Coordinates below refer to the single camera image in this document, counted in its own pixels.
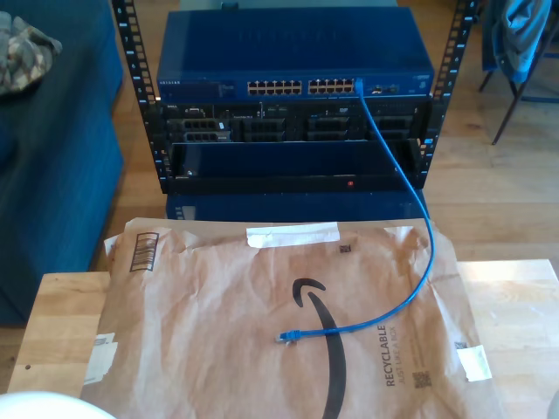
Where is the blue network cable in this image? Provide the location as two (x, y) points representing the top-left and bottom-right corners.
(273, 77), (437, 347)

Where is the blue metal case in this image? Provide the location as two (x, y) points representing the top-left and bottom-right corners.
(165, 191), (431, 223)

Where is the black rack tray red light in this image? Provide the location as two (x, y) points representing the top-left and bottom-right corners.
(168, 138), (427, 194)

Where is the long white tape strip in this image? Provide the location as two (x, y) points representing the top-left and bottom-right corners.
(245, 221), (341, 250)

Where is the black rack server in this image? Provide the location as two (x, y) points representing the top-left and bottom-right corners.
(159, 100), (431, 143)

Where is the brown packing paper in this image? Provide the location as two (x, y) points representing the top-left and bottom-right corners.
(79, 216), (503, 419)

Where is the blue sofa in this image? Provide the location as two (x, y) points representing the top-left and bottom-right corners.
(0, 0), (126, 326)

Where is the white paper shipping label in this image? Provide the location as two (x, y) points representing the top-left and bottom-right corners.
(82, 332), (119, 386)

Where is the dark metal chair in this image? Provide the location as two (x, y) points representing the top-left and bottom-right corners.
(478, 0), (559, 146)

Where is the short white tape strip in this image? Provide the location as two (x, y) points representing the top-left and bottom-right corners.
(453, 342), (493, 382)

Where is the blue-grey jacket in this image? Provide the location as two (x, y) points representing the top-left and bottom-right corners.
(482, 0), (554, 84)

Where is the camouflage cloth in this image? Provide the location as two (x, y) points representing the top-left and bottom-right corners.
(0, 10), (64, 97)

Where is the blue network switch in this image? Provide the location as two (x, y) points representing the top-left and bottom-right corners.
(155, 7), (436, 102)

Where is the black rack frame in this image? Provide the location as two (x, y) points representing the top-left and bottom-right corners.
(111, 0), (480, 196)

